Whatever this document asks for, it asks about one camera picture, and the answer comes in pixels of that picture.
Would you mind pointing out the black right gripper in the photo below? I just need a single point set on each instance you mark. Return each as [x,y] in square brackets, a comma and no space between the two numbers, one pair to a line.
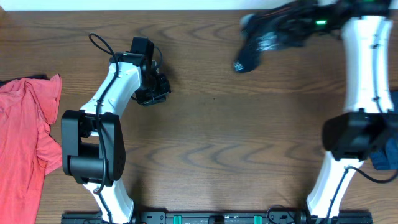
[292,32]

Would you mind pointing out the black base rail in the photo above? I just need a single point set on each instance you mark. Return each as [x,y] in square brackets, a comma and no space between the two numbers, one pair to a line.
[273,216]

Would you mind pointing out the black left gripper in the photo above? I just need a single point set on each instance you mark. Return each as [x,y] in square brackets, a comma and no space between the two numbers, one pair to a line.
[165,91]

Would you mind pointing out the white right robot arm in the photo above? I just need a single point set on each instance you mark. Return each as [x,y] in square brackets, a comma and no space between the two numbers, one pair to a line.
[368,120]

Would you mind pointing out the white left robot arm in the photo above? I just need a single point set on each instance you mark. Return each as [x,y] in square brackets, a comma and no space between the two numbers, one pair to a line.
[93,149]

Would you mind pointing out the red shirt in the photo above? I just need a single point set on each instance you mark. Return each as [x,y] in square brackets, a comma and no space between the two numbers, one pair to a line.
[29,107]

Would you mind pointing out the black orange-patterned shirt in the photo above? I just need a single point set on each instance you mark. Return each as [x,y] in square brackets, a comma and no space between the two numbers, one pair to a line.
[259,31]

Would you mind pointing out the dark blue folded cloth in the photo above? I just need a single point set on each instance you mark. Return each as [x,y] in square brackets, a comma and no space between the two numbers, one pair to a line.
[385,155]

